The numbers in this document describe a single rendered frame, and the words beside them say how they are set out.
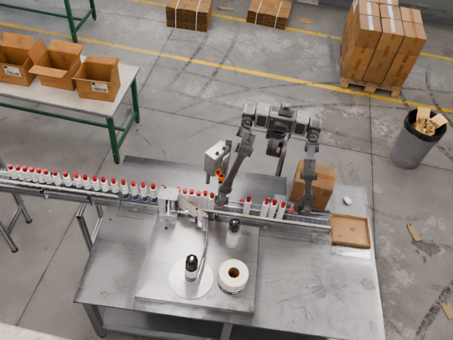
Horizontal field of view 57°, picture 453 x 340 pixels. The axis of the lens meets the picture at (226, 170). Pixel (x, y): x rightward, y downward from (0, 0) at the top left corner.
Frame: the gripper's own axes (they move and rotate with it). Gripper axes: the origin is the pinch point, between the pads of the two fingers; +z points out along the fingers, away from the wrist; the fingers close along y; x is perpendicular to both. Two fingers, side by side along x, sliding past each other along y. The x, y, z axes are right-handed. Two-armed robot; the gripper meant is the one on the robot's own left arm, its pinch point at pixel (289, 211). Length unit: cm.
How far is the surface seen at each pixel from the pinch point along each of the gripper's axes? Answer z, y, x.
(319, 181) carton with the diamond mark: -23.9, -22.4, 7.1
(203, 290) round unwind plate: 42, 68, -39
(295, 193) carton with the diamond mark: -2.0, -18.6, 4.8
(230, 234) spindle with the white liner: 21, 32, -39
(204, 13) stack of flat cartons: 129, -382, -43
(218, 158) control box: 0, -2, -76
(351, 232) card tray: -22, 2, 50
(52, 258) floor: 203, 19, -92
